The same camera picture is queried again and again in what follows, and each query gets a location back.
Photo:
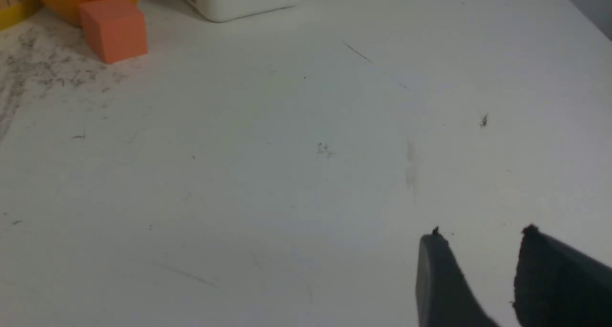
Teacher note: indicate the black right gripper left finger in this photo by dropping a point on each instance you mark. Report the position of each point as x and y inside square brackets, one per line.
[443, 297]

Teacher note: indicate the bamboo steamer basket yellow rim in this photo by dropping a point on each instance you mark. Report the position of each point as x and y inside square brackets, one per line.
[13, 12]

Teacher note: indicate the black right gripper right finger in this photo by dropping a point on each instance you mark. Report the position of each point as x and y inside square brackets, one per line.
[556, 285]

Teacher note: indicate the orange foam cube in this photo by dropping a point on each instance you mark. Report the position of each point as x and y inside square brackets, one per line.
[115, 30]

